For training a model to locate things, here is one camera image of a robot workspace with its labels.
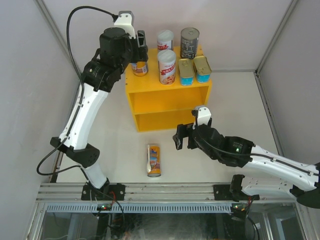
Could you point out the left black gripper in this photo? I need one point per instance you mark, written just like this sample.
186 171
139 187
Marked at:
133 42

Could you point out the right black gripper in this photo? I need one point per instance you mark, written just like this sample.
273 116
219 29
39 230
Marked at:
184 131

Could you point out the white lidded pink can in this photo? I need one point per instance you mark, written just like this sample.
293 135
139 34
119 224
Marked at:
165 40

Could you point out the white lidded yellow can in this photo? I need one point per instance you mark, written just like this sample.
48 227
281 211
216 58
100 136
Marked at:
140 68

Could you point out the red white labelled can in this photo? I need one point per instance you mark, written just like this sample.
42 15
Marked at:
167 66

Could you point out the orange can with spoon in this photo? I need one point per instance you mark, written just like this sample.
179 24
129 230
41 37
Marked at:
155 161

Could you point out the black cylindrical can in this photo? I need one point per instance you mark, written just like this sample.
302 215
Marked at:
189 38

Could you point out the gold rectangular tin blue label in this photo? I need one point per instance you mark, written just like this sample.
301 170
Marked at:
203 69

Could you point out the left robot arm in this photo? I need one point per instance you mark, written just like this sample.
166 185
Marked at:
97 81

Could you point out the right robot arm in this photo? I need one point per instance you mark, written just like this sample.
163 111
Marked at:
234 151

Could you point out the yellow wooden shelf cabinet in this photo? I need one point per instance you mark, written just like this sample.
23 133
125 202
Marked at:
155 106

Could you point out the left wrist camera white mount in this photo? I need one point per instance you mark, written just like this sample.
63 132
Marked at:
125 21

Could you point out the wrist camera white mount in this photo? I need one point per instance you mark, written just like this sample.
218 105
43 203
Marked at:
125 21
202 116

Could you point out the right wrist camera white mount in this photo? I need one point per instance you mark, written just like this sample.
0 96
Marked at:
202 116

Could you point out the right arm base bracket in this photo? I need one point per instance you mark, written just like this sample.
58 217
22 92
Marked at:
222 192

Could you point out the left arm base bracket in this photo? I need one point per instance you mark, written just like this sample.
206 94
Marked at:
107 192

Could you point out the grey slotted cable duct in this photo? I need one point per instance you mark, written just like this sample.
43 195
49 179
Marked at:
139 208

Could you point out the aluminium mounting rail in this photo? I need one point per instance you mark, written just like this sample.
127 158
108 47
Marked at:
134 192

